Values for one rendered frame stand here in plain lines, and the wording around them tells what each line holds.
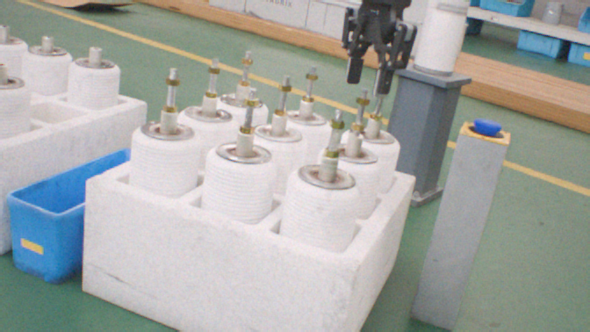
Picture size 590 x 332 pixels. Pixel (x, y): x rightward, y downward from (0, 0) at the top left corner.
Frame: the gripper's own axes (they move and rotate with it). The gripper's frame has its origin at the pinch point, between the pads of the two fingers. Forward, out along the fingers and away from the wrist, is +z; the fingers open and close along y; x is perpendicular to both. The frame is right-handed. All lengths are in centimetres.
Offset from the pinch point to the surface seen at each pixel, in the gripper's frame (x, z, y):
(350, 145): 0.9, 9.3, -0.5
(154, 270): 27.2, 27.9, 1.9
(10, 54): 41, 13, 63
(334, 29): -129, 23, 208
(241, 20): -98, 31, 259
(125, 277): 30.2, 30.8, 5.4
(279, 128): 8.0, 9.7, 7.9
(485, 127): -15.2, 3.5, -9.4
